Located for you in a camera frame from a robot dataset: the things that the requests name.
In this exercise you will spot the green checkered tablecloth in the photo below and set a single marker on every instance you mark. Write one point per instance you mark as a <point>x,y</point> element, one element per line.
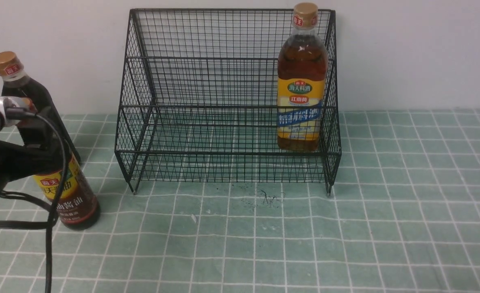
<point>404,217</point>

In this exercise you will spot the dark soy sauce bottle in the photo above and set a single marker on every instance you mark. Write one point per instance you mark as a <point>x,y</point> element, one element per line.
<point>78,207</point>

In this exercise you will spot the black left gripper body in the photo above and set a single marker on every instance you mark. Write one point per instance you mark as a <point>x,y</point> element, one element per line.
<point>16,158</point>

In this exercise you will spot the amber cooking wine bottle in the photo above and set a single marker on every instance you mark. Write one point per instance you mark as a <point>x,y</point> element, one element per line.
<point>302,69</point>

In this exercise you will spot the black wire mesh shelf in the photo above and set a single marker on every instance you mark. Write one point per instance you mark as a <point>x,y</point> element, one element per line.
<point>198,98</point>

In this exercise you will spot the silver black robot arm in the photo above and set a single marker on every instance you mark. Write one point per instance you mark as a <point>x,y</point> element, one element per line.
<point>14,110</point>

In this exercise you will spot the dark vinegar bottle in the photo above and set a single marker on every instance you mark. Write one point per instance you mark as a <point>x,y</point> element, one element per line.
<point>16,82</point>

